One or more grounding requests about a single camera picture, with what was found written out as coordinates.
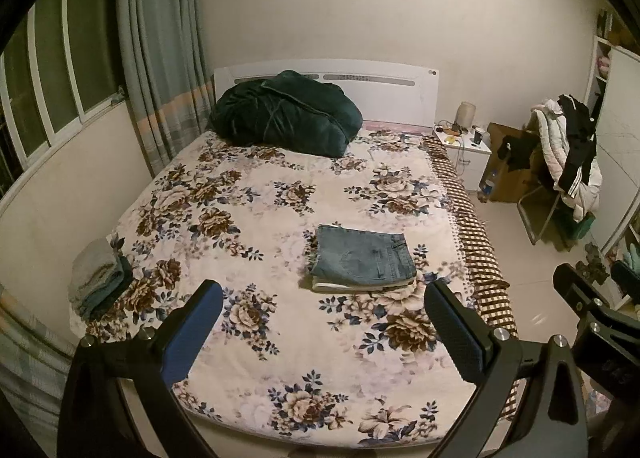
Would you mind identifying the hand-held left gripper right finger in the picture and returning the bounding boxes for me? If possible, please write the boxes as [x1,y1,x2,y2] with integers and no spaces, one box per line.
[424,279,590,458]

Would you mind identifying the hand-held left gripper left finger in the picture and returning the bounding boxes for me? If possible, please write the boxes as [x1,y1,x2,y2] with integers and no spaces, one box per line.
[57,279,224,458]

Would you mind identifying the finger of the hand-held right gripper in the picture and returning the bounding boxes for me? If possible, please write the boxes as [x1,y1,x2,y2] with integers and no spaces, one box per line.
[552,263,640,325]

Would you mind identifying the blue denim pants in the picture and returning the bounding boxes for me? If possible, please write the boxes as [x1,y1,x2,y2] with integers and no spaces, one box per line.
[306,224,418,289]

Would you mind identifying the folded beige pants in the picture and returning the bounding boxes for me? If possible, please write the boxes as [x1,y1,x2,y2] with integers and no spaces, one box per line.
[311,275,418,295]

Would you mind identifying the green storage box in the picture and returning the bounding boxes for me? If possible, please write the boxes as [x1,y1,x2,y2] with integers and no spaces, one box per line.
[565,210,597,241]

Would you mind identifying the metal folding chair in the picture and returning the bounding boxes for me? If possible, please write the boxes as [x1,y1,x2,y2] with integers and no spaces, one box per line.
[517,108,601,246]

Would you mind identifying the brown checked bed skirt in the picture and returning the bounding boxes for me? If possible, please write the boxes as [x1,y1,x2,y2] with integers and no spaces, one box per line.
[425,135,518,421]

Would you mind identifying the folded teal cloth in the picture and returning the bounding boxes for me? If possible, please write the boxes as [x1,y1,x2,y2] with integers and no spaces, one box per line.
[80,255,135,321]

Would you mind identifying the cardboard box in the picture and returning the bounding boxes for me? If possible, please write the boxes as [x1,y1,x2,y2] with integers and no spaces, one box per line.
[486,123,543,203]

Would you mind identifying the folded grey cloth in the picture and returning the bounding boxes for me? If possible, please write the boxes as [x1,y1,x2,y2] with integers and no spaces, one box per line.
[67,238,126,303]

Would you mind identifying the white padded jacket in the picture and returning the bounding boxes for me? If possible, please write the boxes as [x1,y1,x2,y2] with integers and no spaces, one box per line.
[531,98,603,223]

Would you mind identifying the black striped garment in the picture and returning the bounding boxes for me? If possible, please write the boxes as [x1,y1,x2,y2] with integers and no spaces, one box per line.
[556,94,598,193]

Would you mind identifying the black cloth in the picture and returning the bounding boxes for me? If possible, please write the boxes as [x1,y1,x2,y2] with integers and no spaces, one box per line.
[497,134,538,173]

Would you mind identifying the white wardrobe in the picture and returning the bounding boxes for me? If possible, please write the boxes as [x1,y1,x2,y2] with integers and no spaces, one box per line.
[582,8,640,259]

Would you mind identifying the pale checked curtain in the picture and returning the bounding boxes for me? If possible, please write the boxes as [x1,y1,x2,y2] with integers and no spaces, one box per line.
[0,283,76,439]

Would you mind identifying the white nightstand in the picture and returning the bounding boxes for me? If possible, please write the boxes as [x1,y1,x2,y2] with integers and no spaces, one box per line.
[432,128,493,193]

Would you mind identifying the bed with floral sheet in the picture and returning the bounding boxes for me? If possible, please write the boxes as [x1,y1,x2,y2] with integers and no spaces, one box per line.
[70,130,518,449]

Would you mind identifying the beige table lamp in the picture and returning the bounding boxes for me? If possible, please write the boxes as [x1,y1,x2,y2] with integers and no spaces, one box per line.
[456,101,476,131]

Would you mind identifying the dark green quilt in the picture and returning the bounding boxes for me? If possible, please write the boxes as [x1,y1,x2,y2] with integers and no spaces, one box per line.
[209,70,363,157]

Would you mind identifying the white bed headboard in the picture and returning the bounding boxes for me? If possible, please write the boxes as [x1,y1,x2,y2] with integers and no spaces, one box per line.
[214,59,440,136]

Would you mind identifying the grey-blue striped curtain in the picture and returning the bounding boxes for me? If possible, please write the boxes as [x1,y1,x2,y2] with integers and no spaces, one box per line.
[116,0,217,179]

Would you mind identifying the white framed window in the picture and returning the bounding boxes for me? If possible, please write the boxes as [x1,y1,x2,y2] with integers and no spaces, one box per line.
[0,0,128,189]

